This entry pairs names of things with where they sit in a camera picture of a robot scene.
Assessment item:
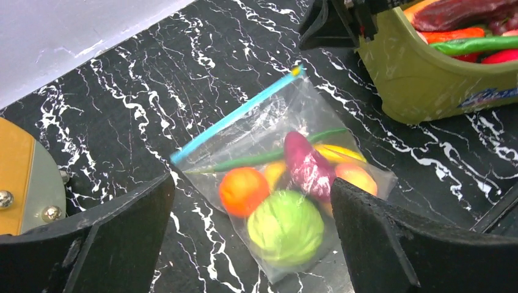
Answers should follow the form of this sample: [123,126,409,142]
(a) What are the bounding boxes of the white round drawer cabinet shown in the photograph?
[1,118,70,236]

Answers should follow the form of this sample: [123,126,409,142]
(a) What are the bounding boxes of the orange toy fruit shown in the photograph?
[219,167,270,217]

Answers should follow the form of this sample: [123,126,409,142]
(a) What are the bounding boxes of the green toy chili pepper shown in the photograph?
[430,35,517,56]

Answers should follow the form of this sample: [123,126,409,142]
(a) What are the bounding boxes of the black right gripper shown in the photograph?
[299,1,409,51]

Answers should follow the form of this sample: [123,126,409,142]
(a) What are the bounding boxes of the clear zip top bag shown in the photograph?
[170,66,397,283]

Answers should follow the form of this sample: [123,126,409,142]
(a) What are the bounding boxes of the long green toy bean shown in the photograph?
[184,128,348,174]

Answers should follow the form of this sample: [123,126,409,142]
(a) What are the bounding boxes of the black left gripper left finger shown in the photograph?
[1,174,175,292]

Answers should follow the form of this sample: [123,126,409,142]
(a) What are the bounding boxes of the toy peach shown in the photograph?
[315,161,378,218]

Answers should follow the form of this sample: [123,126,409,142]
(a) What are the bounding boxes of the olive green plastic bin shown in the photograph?
[357,8,517,124]

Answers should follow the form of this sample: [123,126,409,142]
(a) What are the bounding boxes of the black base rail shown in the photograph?
[470,186,517,237]

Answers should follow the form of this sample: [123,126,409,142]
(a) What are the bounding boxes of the dark purple toy grapes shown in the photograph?
[488,14,517,36]

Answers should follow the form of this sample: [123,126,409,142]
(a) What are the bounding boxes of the green toy cabbage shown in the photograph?
[247,190,325,267]

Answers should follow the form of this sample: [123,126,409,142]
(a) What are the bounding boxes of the dark brown toy eggplant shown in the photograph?
[409,1,517,32]

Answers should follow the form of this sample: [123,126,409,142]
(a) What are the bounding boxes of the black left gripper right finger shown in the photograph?
[330,178,517,292]

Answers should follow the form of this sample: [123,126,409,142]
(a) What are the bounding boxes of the purple toy sweet potato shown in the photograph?
[283,131,336,202]

